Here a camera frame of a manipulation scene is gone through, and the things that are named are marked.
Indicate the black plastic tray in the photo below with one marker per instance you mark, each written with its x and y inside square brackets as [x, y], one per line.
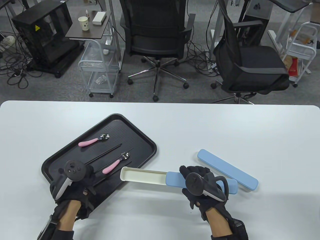
[135, 140]

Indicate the brown paper bag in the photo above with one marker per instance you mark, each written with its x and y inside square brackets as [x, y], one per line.
[288, 62]

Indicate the black wrist camera unit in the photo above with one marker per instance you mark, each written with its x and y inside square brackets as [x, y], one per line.
[46, 227]
[238, 228]

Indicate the black computer case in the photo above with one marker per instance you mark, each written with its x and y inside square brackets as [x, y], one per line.
[50, 42]

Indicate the white rectangular box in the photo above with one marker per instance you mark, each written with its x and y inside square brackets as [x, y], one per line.
[99, 18]

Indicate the brown top side table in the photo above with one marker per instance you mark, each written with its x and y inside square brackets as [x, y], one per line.
[87, 30]

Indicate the red packet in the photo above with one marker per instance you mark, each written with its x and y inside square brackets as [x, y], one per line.
[293, 67]

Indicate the person's left hand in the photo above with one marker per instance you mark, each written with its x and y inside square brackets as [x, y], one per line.
[87, 190]

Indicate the person's right hand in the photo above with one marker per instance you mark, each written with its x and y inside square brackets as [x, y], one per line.
[197, 170]

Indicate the small dropper bottle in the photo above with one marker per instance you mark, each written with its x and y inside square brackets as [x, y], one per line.
[87, 14]

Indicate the blue lunch box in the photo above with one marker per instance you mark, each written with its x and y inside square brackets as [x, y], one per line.
[175, 179]
[232, 173]

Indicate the white metal basket cart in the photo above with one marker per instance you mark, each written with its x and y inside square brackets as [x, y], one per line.
[301, 53]

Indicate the clear plastic bag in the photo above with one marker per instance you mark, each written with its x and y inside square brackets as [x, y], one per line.
[100, 80]

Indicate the grey black computer tower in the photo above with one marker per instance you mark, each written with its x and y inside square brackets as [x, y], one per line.
[261, 12]

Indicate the black white handheld controller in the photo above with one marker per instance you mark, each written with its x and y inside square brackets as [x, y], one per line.
[195, 183]
[75, 170]

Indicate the dark grey desktop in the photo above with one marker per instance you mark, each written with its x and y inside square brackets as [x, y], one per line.
[292, 6]

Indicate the person's left forearm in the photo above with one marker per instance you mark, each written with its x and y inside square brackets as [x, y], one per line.
[67, 215]

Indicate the white paper cup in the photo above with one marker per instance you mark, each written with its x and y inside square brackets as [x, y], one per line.
[83, 23]

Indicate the black mesh office chair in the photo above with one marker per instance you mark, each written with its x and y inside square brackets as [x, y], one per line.
[155, 42]

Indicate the white desk frame foot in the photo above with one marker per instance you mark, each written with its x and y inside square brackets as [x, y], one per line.
[272, 36]

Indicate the white floor power strip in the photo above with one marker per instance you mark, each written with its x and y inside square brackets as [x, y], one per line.
[211, 66]

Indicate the black office chair grey armrests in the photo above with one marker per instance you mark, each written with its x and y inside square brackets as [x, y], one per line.
[255, 62]

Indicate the person's right forearm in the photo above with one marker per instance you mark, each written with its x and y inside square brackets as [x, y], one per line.
[220, 225]

